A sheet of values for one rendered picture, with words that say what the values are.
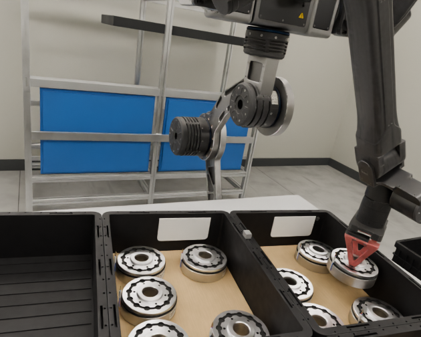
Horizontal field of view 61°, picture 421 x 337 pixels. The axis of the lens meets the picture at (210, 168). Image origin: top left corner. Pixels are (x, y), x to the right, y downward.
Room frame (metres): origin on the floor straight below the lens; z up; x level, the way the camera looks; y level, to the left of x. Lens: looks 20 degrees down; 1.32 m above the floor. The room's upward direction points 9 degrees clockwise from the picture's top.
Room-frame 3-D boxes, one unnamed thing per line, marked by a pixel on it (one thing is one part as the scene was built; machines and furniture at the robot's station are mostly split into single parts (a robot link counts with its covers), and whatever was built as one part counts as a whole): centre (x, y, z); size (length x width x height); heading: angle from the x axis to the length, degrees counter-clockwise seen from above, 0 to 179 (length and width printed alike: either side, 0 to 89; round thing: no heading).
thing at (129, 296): (0.54, 0.07, 0.86); 0.10 x 0.10 x 0.01
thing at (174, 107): (2.68, 0.07, 0.60); 0.72 x 0.03 x 0.56; 118
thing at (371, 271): (0.69, -0.35, 0.91); 0.10 x 0.10 x 0.01
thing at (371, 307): (0.59, -0.38, 0.86); 0.05 x 0.05 x 0.01
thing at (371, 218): (0.69, -0.35, 1.03); 0.10 x 0.07 x 0.07; 151
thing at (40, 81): (2.51, 0.43, 0.91); 1.70 x 0.10 x 0.05; 118
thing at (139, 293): (0.54, 0.07, 0.86); 0.05 x 0.05 x 0.01
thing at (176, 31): (2.81, 0.31, 1.32); 1.20 x 0.45 x 0.06; 118
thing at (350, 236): (0.68, -0.34, 0.96); 0.07 x 0.07 x 0.09; 61
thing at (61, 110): (2.30, 0.77, 0.60); 0.72 x 0.03 x 0.56; 118
